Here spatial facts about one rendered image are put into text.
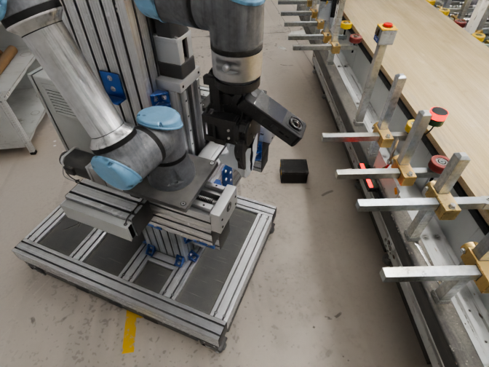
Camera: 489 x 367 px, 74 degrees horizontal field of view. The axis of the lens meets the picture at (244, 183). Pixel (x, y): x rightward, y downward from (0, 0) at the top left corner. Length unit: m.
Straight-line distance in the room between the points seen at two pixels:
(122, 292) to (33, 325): 0.57
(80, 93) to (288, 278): 1.56
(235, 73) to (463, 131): 1.37
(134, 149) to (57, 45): 0.26
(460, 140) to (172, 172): 1.22
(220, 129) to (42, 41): 0.41
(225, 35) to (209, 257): 1.48
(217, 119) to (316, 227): 1.77
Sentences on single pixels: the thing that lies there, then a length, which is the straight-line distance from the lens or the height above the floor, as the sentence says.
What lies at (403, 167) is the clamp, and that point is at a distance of 1.45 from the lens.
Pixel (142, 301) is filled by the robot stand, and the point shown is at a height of 0.22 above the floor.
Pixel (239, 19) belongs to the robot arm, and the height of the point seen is 1.61.
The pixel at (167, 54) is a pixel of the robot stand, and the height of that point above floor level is 1.33.
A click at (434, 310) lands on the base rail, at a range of 1.31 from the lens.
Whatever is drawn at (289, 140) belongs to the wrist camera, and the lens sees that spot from 0.52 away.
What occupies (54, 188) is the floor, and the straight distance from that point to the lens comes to 2.80.
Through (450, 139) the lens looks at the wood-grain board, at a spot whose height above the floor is 0.90.
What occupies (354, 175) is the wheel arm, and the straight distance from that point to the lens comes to 1.36.
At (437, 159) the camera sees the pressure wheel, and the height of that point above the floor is 0.91.
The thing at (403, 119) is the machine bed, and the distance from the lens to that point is 1.92.
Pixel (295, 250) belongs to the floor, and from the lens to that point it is 2.11.
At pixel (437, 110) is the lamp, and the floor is 1.11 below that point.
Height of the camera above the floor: 1.75
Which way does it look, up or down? 46 degrees down
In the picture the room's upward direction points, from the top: straight up
